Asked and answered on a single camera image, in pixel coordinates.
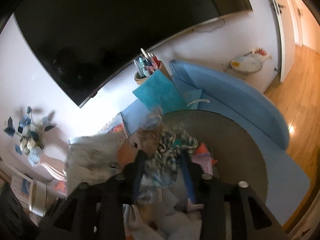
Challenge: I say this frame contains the lilac patterned cloth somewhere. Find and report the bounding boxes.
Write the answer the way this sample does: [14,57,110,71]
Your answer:
[191,153,213,175]

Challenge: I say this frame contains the white fluffy plush toy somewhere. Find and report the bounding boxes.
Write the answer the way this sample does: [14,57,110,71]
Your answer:
[123,187,202,239]

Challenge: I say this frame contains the coral red pouch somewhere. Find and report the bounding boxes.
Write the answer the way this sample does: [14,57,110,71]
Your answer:
[193,142,217,165]

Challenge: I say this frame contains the blue patterned fabric bundle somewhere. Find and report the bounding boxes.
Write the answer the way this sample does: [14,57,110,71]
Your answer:
[137,126,200,204]

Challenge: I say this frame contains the gold cylindrical canister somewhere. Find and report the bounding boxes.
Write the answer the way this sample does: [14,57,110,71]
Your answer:
[29,179,66,217]

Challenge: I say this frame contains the blue white artificial flowers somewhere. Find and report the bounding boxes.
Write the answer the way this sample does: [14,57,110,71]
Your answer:
[3,106,56,167]

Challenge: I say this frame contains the pen holder with pens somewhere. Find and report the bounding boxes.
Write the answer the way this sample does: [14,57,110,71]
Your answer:
[133,48,172,85]

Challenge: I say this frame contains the white door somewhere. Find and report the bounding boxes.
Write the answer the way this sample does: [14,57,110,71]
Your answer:
[272,0,296,83]

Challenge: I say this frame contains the books stack at wall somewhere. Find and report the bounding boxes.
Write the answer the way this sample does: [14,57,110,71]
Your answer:
[10,173,33,206]

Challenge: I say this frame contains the black wall television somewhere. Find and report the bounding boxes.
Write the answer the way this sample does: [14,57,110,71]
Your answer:
[14,0,252,106]

